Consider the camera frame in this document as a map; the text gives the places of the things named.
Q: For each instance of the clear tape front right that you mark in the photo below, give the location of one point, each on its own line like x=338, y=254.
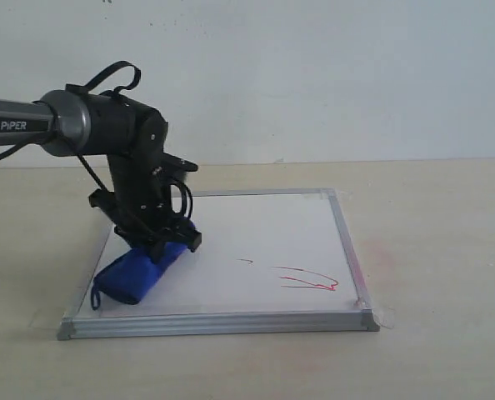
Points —
x=376, y=315

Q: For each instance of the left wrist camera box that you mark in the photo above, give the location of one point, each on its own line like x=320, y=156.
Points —
x=176, y=168

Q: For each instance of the blue cloth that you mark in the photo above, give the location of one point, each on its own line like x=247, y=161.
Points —
x=129, y=278

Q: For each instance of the clear tape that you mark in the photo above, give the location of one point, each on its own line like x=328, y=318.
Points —
x=376, y=315
x=326, y=193

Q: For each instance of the clear tape back right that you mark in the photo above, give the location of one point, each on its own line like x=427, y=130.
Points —
x=326, y=193

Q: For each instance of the white board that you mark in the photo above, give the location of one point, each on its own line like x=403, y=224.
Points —
x=271, y=261

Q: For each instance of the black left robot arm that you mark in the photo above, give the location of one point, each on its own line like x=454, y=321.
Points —
x=74, y=123

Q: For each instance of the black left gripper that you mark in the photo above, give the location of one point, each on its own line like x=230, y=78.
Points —
x=147, y=209

